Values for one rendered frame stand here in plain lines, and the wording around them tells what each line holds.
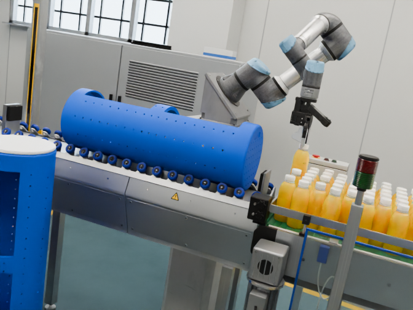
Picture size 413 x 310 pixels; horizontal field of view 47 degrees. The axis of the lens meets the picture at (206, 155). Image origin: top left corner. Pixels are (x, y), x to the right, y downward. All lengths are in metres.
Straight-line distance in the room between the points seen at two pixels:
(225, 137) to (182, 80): 1.93
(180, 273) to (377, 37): 2.91
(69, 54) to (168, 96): 1.07
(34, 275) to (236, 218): 0.84
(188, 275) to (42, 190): 1.03
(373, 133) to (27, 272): 3.42
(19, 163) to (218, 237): 0.83
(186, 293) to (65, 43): 2.64
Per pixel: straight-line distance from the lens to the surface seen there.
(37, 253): 2.03
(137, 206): 2.11
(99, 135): 2.13
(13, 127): 2.62
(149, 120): 2.02
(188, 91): 3.75
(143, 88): 3.96
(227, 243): 2.01
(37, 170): 1.89
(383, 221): 1.83
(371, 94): 4.62
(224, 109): 2.35
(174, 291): 2.71
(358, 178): 1.55
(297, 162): 2.02
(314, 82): 1.98
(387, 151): 4.64
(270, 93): 2.40
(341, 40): 2.40
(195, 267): 2.59
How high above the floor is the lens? 1.50
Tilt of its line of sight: 12 degrees down
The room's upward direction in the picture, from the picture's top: 9 degrees clockwise
